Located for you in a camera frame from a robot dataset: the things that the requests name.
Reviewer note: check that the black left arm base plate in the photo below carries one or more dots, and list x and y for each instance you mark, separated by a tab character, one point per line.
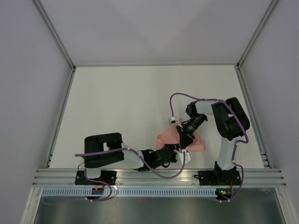
108	177

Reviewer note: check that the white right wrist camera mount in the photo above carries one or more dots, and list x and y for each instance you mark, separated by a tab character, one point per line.
174	121

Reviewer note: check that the aluminium left side rail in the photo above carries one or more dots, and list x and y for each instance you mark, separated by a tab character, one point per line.
59	120

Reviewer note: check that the aluminium corner post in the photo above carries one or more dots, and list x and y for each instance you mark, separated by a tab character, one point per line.
49	25
269	10

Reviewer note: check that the aluminium right side rail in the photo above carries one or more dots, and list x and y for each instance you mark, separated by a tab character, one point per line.
253	118

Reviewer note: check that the aluminium front rail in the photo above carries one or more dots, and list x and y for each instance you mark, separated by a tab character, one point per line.
253	178

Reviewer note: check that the aluminium rail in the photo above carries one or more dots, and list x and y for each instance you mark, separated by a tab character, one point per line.
253	178
253	118
59	120

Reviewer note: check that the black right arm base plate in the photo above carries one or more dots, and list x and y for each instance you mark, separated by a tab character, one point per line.
218	178

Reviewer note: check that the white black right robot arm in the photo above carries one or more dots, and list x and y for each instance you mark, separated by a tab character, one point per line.
232	123

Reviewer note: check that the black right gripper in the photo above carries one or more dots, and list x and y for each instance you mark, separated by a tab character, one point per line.
186	137

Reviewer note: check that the white slotted cable duct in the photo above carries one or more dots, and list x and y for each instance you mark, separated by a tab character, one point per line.
134	192

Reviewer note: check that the aluminium left corner post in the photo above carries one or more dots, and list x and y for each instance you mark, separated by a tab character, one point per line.
49	25

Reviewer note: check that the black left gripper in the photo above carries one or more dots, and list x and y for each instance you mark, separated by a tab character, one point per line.
173	147

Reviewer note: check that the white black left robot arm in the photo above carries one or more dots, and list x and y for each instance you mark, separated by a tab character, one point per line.
107	149

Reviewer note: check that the pink cloth napkin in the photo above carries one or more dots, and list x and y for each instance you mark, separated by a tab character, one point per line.
171	136

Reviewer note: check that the aluminium right corner post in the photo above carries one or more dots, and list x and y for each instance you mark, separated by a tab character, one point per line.
269	10

